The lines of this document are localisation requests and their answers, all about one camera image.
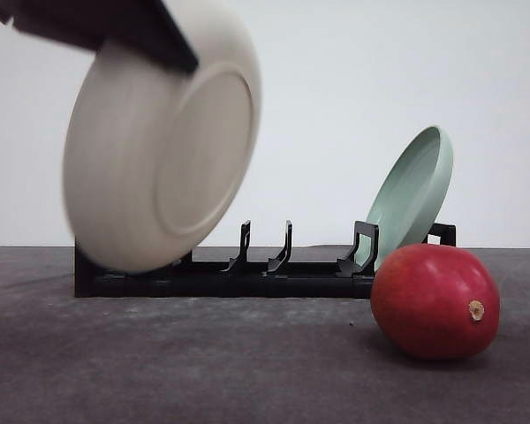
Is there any black plastic dish rack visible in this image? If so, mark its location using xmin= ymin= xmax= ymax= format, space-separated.
xmin=75 ymin=221 xmax=378 ymax=299

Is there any red pomegranate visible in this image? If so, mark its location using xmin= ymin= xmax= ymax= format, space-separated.
xmin=371 ymin=244 xmax=501 ymax=360

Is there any green plate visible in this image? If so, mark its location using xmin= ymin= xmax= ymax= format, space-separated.
xmin=355 ymin=125 xmax=454 ymax=271

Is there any white plate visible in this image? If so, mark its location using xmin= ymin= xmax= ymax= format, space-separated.
xmin=63 ymin=0 xmax=262 ymax=273

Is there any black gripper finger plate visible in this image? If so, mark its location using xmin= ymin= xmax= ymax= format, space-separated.
xmin=0 ymin=0 xmax=199 ymax=72

